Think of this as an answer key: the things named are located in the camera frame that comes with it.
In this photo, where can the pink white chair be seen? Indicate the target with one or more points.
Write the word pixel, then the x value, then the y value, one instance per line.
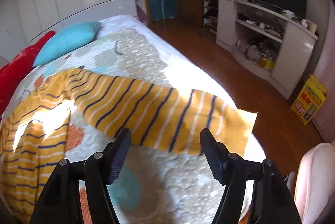
pixel 314 188

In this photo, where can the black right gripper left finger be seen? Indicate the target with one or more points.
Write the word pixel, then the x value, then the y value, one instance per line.
pixel 59 201

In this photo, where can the yellow striped knit garment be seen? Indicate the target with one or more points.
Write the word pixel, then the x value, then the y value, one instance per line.
pixel 35 136

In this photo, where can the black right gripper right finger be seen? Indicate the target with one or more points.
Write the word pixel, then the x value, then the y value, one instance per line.
pixel 271 201

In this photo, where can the heart patterned quilt bedspread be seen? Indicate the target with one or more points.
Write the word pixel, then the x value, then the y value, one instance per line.
pixel 154 186

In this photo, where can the red snowflake long pillow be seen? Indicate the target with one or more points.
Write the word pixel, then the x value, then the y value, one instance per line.
pixel 15 71

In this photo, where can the yellow printed box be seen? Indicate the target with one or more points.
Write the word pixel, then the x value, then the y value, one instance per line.
pixel 309 100

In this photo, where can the turquoise pillow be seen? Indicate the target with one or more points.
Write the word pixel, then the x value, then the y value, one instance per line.
pixel 70 38

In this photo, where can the white TV cabinet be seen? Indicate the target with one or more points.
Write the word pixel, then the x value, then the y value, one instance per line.
pixel 266 43

